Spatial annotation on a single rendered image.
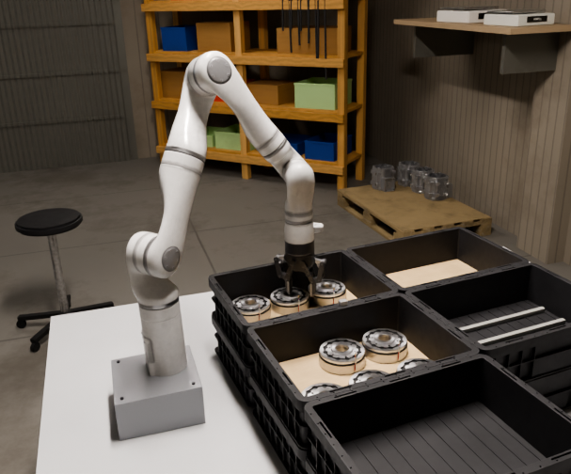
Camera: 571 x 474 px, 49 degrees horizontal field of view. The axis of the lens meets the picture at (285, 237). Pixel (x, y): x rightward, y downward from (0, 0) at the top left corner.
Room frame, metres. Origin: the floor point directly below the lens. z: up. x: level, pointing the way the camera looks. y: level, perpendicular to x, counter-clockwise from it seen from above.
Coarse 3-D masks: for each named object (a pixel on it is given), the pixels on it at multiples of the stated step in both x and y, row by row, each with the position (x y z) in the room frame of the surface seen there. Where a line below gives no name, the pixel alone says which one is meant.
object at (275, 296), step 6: (282, 288) 1.54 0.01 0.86; (294, 288) 1.54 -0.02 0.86; (300, 288) 1.53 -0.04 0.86; (276, 294) 1.50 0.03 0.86; (300, 294) 1.49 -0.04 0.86; (306, 294) 1.49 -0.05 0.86; (276, 300) 1.47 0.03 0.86; (282, 300) 1.46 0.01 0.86; (288, 300) 1.46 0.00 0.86; (294, 300) 1.46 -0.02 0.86; (300, 300) 1.47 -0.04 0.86; (306, 300) 1.47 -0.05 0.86
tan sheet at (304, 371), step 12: (408, 348) 1.26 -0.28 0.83; (288, 360) 1.23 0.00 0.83; (300, 360) 1.23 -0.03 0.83; (312, 360) 1.23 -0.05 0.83; (288, 372) 1.18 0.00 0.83; (300, 372) 1.18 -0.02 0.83; (312, 372) 1.18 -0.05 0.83; (324, 372) 1.18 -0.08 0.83; (300, 384) 1.14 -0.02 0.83; (312, 384) 1.13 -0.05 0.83; (336, 384) 1.13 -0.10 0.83
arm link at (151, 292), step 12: (132, 240) 1.27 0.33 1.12; (144, 240) 1.26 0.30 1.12; (132, 252) 1.25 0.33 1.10; (132, 264) 1.25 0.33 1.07; (132, 276) 1.26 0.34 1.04; (144, 276) 1.27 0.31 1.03; (132, 288) 1.26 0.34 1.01; (144, 288) 1.25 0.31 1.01; (156, 288) 1.26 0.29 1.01; (168, 288) 1.27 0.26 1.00; (144, 300) 1.24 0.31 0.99; (156, 300) 1.23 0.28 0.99; (168, 300) 1.24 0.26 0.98
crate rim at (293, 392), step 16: (352, 304) 1.30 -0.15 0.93; (368, 304) 1.31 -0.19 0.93; (416, 304) 1.29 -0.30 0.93; (288, 320) 1.24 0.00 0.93; (432, 320) 1.22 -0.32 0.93; (256, 336) 1.17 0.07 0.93; (256, 352) 1.14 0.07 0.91; (272, 368) 1.06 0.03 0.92; (416, 368) 1.03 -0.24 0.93; (288, 384) 0.99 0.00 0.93; (352, 384) 0.99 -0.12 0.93; (368, 384) 0.98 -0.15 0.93; (304, 400) 0.94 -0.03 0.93
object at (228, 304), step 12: (336, 252) 1.61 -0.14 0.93; (264, 264) 1.54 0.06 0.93; (360, 264) 1.52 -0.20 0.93; (216, 276) 1.48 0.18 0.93; (216, 288) 1.41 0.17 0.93; (396, 288) 1.38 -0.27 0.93; (228, 300) 1.34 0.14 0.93; (348, 300) 1.32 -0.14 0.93; (360, 300) 1.32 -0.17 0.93; (228, 312) 1.32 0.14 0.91; (240, 312) 1.28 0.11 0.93; (300, 312) 1.27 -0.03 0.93; (240, 324) 1.24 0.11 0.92; (252, 324) 1.22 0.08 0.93
